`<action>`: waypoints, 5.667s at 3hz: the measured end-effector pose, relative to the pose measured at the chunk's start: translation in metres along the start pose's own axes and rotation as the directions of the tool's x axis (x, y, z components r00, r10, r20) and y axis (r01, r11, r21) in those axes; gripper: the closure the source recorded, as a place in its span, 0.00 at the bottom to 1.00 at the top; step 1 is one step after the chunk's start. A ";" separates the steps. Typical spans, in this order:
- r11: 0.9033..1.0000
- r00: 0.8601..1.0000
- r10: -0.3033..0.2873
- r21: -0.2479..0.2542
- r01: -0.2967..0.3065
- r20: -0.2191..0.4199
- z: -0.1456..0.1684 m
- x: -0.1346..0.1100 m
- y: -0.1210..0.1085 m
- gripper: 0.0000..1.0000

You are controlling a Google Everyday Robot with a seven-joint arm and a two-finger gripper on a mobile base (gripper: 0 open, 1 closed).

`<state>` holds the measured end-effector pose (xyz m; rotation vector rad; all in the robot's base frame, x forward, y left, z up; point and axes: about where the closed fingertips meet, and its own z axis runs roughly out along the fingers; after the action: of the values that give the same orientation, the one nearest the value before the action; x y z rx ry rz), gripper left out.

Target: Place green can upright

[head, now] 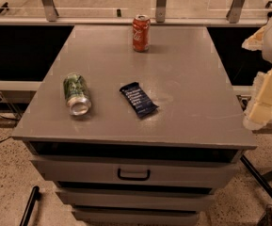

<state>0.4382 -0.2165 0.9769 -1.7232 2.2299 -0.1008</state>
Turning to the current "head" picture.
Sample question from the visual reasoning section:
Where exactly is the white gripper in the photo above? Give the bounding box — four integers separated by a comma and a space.
242, 17, 272, 130

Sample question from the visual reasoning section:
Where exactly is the green soda can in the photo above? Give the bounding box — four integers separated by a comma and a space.
63, 73, 91, 116

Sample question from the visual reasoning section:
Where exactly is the red cola can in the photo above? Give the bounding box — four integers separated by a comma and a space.
133, 15, 151, 52

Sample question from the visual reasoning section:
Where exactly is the black floor bar right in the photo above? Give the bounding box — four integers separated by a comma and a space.
240, 155, 272, 199

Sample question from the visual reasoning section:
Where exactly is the black floor bar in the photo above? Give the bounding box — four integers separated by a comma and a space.
240, 155, 272, 199
19, 186, 40, 226

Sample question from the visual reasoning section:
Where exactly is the dark blue snack bar wrapper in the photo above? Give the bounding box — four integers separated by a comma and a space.
120, 82, 158, 118

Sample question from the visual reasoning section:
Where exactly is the grey drawer cabinet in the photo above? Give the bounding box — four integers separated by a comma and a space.
13, 25, 256, 226

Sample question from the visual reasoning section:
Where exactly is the black floor bar left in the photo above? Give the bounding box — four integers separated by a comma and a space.
19, 186, 40, 226

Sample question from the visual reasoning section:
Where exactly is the metal railing post right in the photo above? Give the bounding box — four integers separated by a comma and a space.
226, 0, 246, 24

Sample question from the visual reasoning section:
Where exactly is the metal railing post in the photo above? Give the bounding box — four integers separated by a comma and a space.
226, 0, 246, 24
155, 0, 167, 23
41, 0, 58, 22

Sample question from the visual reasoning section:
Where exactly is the metal railing post middle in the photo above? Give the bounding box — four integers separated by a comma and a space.
155, 0, 167, 23

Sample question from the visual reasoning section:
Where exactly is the black drawer handle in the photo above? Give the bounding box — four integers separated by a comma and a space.
117, 169, 151, 182

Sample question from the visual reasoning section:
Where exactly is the metal railing post left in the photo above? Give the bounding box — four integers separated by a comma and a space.
41, 0, 58, 22

